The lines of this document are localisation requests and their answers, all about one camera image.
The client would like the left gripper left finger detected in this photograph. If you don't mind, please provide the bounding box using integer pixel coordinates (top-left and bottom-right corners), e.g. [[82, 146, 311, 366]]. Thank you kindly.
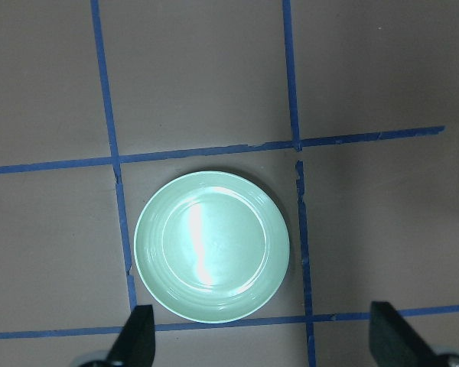
[[106, 305, 155, 367]]

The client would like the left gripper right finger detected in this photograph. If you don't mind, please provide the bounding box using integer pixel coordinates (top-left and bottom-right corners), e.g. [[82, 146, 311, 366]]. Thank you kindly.
[[369, 301, 444, 367]]

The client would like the green plate near left arm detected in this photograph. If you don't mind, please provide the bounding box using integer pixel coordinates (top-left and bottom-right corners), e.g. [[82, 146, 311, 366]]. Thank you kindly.
[[133, 171, 290, 323]]

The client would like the brown paper table mat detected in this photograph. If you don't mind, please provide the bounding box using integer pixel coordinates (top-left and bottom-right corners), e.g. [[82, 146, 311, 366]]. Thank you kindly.
[[0, 1, 459, 366]]

